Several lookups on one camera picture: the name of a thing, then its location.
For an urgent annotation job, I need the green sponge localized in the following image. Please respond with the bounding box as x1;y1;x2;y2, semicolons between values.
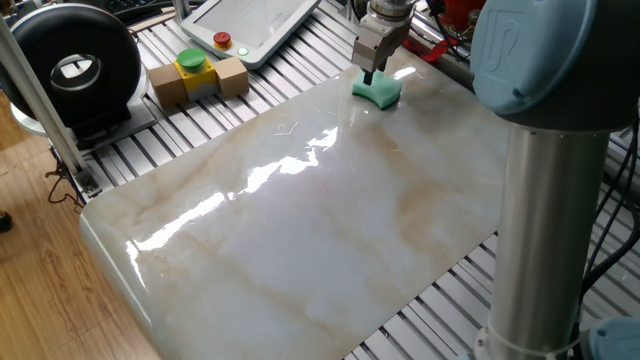
351;69;404;112

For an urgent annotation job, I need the wooden block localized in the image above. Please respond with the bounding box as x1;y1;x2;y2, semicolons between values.
213;55;251;100
147;62;190;109

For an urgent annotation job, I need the aluminium frame post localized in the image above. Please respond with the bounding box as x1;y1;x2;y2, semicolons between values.
0;16;102;197

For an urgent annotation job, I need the yellow box green button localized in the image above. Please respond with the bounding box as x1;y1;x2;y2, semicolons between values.
172;47;220;102

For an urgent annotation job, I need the red round container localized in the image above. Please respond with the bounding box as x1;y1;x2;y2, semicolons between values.
441;0;485;32

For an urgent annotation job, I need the black keyboard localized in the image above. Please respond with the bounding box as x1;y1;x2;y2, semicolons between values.
103;0;157;15

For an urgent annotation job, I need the marble pattern board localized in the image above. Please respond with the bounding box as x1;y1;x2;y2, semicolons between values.
78;44;509;360

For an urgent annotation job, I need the black ring device white base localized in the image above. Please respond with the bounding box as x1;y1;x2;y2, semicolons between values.
0;3;159;152

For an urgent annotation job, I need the red strap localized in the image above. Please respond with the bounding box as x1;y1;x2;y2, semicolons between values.
401;36;452;64

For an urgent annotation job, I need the short aluminium post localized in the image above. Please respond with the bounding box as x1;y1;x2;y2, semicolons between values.
171;0;193;24

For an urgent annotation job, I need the white teach pendant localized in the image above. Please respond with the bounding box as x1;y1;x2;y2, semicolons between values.
179;0;322;71

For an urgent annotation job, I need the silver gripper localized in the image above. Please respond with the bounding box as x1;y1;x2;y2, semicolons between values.
350;13;409;87

